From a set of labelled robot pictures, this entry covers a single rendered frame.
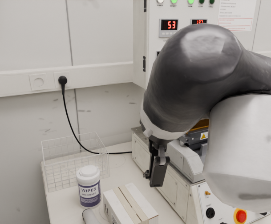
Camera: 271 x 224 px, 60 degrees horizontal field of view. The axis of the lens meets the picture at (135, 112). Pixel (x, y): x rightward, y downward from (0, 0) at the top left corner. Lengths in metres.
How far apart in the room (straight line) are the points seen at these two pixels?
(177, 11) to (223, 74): 0.75
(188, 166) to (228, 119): 0.52
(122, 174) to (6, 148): 0.56
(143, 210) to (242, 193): 0.59
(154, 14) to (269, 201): 0.76
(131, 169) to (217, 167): 0.91
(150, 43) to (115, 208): 0.59
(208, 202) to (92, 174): 0.40
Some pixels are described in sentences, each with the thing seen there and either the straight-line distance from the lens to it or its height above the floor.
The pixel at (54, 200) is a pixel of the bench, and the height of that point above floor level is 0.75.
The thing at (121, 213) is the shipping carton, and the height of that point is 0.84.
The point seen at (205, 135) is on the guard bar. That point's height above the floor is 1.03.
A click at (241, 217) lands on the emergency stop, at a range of 0.94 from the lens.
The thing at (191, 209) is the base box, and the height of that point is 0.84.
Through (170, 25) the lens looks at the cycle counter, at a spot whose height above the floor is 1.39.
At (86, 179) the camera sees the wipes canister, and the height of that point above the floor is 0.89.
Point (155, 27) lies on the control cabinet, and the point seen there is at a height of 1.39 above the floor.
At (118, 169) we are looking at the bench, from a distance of 1.15.
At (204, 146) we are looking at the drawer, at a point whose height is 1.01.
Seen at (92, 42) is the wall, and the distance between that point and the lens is 1.18.
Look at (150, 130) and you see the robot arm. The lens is 0.35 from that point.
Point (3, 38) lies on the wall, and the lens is 1.14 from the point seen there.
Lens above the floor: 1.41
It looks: 21 degrees down
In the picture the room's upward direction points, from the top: straight up
